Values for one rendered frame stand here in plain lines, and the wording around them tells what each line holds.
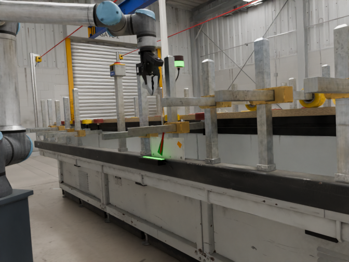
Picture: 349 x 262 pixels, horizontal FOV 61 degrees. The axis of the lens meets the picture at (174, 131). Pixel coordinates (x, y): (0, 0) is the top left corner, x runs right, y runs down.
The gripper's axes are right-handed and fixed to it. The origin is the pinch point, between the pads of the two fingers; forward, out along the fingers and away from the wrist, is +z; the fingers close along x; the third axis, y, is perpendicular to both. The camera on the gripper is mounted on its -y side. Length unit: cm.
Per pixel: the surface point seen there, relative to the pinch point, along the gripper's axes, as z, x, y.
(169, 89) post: -0.9, -6.1, -4.5
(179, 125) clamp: 15.5, -5.4, -11.6
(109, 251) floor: 101, -6, 72
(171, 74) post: -7.9, -7.2, -5.4
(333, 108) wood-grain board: 12, -28, -67
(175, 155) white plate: 28.9, -5.4, -7.4
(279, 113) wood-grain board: 12, -28, -46
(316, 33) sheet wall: -185, -721, 278
